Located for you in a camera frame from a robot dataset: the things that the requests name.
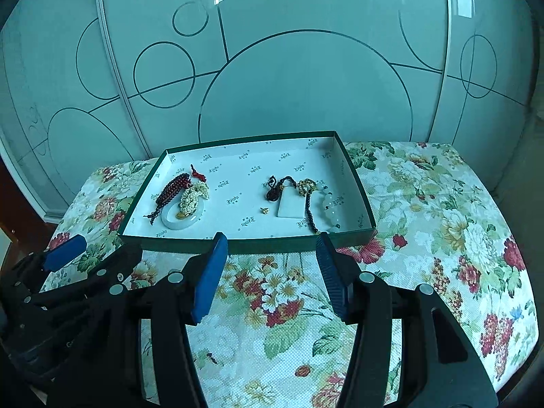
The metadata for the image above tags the white jade bangle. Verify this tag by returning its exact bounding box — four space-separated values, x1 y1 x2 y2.
160 204 204 230

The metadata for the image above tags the frosted glass wardrobe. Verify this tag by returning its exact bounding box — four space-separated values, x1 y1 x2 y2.
0 0 544 222

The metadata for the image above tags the white pearl necklace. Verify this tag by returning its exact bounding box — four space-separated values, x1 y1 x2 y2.
175 181 211 219

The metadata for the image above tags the floral bed cover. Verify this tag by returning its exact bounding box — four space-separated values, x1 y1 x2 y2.
40 141 538 408

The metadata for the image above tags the white jade pendant necklace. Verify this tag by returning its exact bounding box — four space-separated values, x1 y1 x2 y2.
264 174 304 218

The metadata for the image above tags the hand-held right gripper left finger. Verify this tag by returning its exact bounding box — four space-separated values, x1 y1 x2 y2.
47 232 228 408

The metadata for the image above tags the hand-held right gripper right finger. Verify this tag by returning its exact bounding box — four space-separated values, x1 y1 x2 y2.
316 232 499 408

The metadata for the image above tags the green jewelry box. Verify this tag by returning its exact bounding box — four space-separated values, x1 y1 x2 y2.
117 131 377 256

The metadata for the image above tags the jade and dark bead bracelet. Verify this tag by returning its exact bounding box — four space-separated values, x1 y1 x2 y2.
304 187 343 235

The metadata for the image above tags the dark red bead necklace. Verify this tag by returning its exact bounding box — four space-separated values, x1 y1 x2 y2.
144 173 192 227

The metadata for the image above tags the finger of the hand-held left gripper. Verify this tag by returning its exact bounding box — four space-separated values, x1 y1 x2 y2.
38 245 143 307
6 235 88 283

